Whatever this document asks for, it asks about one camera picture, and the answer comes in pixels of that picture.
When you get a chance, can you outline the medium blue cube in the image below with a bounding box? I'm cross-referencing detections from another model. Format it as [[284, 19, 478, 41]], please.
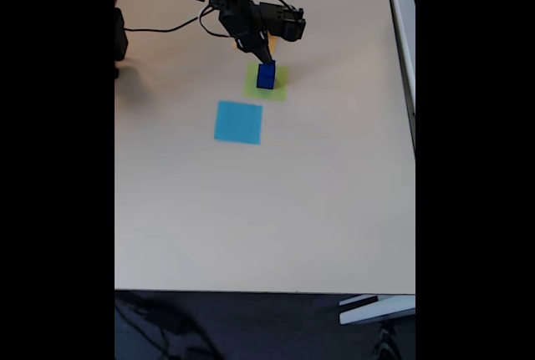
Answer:
[[256, 63, 276, 90]]

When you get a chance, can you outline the light blue paper square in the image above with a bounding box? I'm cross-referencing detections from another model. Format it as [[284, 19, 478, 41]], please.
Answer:
[[213, 99, 264, 145]]

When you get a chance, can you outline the white table leg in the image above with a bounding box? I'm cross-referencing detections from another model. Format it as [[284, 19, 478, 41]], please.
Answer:
[[338, 294, 416, 326]]

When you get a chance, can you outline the orange paper square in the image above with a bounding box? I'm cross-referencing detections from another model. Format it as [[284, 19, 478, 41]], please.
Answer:
[[232, 35, 278, 55]]

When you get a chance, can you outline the green paper square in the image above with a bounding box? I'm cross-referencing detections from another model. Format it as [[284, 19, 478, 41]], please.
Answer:
[[242, 61, 290, 103]]

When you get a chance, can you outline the white neighbouring table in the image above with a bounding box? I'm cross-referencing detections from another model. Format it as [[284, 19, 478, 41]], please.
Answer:
[[383, 0, 416, 153]]

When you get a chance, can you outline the black floor cable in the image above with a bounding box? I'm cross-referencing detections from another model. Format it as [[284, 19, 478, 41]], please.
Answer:
[[115, 292, 221, 360]]

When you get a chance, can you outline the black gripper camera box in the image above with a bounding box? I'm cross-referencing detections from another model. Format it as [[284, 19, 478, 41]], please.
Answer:
[[258, 0, 307, 43]]

